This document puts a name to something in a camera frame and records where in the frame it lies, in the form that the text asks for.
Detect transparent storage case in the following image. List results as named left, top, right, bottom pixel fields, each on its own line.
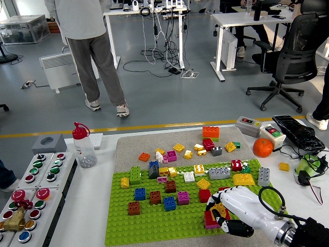
left=0, top=14, right=51, bottom=46

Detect clear bottle with red cap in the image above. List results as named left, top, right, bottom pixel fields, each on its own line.
left=71, top=121, right=98, bottom=169

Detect black plug with cord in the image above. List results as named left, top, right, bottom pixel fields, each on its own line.
left=279, top=144, right=329, bottom=175

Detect white office desk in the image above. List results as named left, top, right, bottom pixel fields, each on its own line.
left=210, top=10, right=294, bottom=82

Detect black keyboard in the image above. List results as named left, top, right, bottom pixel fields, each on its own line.
left=271, top=115, right=326, bottom=152

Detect white desk with cables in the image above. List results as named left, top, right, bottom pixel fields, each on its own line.
left=102, top=0, right=192, bottom=70

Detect long red brick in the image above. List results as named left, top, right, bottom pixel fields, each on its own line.
left=204, top=210, right=231, bottom=228

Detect long grey brick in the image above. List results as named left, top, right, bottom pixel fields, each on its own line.
left=208, top=167, right=231, bottom=180

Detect dark grey slope brick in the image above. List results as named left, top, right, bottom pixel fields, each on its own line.
left=149, top=165, right=160, bottom=180

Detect white panel under desk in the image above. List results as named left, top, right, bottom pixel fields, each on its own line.
left=220, top=27, right=237, bottom=70

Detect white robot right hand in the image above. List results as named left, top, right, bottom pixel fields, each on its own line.
left=205, top=185, right=288, bottom=242

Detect grey four-button control box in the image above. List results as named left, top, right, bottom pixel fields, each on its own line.
left=38, top=151, right=77, bottom=190
left=16, top=153, right=55, bottom=190

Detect grey switch box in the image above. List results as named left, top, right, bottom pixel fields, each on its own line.
left=234, top=116, right=263, bottom=137

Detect orange fruit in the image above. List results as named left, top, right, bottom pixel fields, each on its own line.
left=252, top=138, right=274, bottom=158

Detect red brick with white studs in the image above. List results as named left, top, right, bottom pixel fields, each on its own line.
left=231, top=159, right=244, bottom=172

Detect black fan stand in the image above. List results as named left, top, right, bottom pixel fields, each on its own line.
left=0, top=42, right=18, bottom=64

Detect black servo with wires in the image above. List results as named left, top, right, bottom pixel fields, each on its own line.
left=297, top=170, right=324, bottom=206

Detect white panel heater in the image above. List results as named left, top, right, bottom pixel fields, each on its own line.
left=39, top=52, right=100, bottom=94

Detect yellow and white brick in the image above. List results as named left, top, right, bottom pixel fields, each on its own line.
left=193, top=164, right=206, bottom=177

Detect green studded baseplate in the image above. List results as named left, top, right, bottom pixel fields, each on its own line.
left=104, top=158, right=290, bottom=245

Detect brass valve with red handle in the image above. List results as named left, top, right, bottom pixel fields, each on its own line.
left=2, top=200, right=33, bottom=232

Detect grey block with round hole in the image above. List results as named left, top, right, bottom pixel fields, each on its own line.
left=31, top=133, right=66, bottom=156

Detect person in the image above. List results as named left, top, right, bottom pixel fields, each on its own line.
left=0, top=159, right=21, bottom=192
left=45, top=0, right=130, bottom=118
left=305, top=74, right=329, bottom=131
left=222, top=0, right=273, bottom=59

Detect grey felt mat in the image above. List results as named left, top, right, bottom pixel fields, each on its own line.
left=114, top=126, right=302, bottom=247

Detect dark red square brick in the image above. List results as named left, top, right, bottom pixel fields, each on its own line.
left=202, top=138, right=215, bottom=152

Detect grey box with mushroom button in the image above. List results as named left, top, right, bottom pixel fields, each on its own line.
left=0, top=189, right=36, bottom=247
left=9, top=187, right=65, bottom=247

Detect white red-green switch box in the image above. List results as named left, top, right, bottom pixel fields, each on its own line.
left=260, top=124, right=286, bottom=151

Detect large yellow square brick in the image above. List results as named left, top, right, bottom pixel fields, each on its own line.
left=210, top=202, right=231, bottom=220

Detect magenta square brick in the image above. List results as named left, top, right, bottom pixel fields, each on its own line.
left=177, top=191, right=190, bottom=205

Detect black mesh office chair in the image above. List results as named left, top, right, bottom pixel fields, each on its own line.
left=245, top=0, right=329, bottom=113

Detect yellow curved long brick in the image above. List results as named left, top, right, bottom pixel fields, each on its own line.
left=232, top=173, right=255, bottom=186

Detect long orange brick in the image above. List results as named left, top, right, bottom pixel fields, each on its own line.
left=202, top=126, right=221, bottom=139

